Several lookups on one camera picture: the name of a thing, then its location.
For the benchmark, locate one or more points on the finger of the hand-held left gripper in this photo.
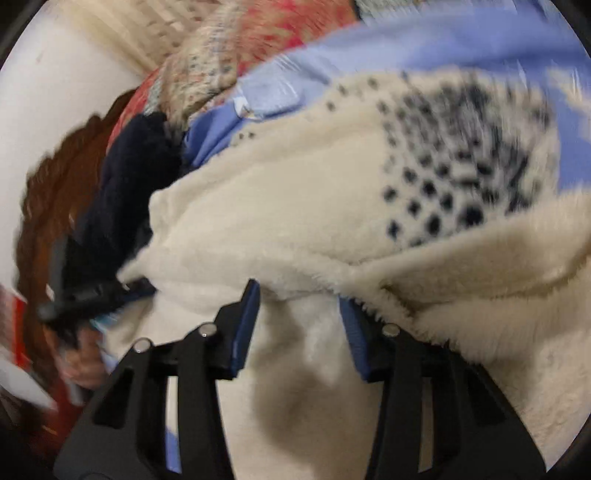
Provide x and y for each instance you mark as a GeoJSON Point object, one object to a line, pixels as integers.
{"type": "Point", "coordinates": [129, 290]}

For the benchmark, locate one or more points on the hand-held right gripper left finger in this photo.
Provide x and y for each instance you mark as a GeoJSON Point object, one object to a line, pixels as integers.
{"type": "Point", "coordinates": [244, 323]}

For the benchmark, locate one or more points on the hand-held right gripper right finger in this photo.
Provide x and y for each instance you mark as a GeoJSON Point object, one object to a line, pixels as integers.
{"type": "Point", "coordinates": [358, 344]}

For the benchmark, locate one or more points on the navy fleece garment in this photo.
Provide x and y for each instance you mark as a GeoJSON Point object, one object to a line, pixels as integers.
{"type": "Point", "coordinates": [134, 175]}

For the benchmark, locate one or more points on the white spotted fleece garment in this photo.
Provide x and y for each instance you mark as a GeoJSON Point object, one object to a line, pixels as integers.
{"type": "Point", "coordinates": [300, 207]}

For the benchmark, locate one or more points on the person's left hand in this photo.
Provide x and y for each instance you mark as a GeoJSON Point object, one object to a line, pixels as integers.
{"type": "Point", "coordinates": [83, 364]}

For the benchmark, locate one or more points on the red and white box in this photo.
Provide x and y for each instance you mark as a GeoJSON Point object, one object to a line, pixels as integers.
{"type": "Point", "coordinates": [18, 341]}

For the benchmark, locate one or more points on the red patterned quilt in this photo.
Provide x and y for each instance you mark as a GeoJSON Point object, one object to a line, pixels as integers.
{"type": "Point", "coordinates": [258, 41]}

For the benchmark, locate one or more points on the blue bed sheet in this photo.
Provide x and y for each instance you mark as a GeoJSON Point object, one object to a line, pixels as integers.
{"type": "Point", "coordinates": [415, 46]}

